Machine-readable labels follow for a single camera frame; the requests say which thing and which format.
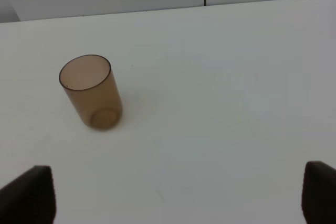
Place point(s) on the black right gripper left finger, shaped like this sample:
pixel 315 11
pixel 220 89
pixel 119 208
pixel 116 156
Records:
pixel 29 198

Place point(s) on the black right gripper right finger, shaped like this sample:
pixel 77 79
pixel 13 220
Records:
pixel 318 193

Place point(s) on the translucent pink-brown plastic cup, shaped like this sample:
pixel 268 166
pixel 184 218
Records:
pixel 90 85

